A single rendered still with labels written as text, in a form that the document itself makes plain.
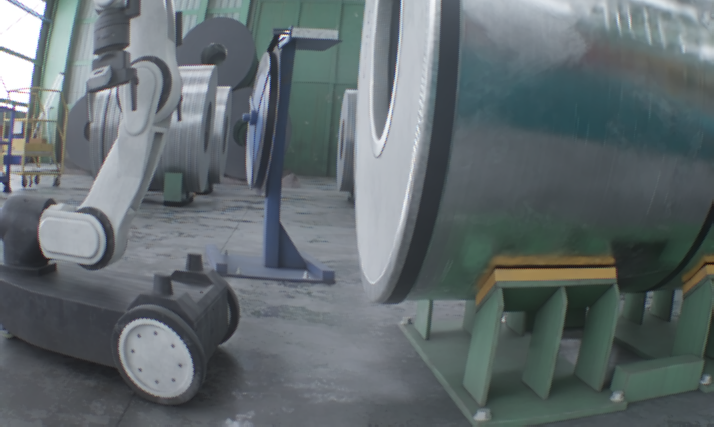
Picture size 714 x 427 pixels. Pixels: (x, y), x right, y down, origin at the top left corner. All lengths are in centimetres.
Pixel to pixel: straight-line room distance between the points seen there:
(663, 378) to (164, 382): 106
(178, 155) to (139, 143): 507
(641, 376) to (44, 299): 130
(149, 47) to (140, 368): 67
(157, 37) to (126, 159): 27
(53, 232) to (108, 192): 18
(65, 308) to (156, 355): 25
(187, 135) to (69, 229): 500
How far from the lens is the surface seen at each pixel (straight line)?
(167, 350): 128
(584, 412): 139
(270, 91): 300
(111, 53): 132
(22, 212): 162
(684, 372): 157
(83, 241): 150
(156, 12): 152
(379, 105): 190
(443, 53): 114
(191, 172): 660
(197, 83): 661
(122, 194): 150
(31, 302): 146
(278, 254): 328
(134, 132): 144
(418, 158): 119
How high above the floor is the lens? 47
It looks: 2 degrees down
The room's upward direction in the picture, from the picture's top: 4 degrees clockwise
